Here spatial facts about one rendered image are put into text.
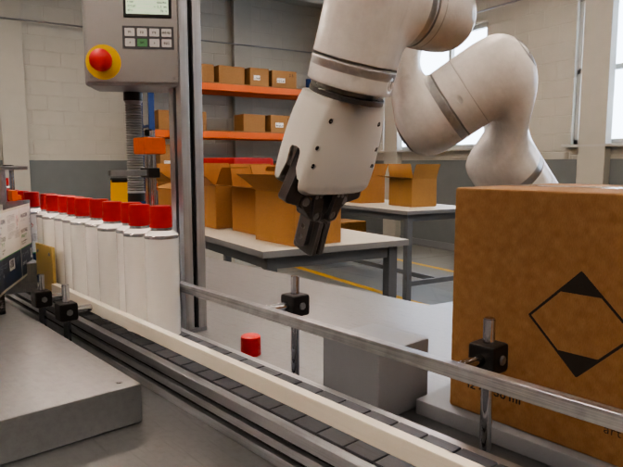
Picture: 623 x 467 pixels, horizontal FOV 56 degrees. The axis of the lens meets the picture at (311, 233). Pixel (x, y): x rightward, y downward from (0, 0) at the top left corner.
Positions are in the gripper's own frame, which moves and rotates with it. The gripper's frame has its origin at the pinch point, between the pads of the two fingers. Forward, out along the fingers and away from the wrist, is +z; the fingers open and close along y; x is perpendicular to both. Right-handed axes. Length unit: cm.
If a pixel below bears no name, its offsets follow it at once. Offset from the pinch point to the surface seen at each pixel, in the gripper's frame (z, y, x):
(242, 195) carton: 82, -141, -196
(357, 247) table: 78, -155, -121
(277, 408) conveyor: 18.8, 3.4, 4.9
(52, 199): 26, 1, -73
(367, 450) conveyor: 14.2, 3.2, 17.3
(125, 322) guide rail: 28.8, 4.4, -29.8
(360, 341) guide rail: 9.4, -3.0, 8.2
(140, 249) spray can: 18.2, 1.7, -33.3
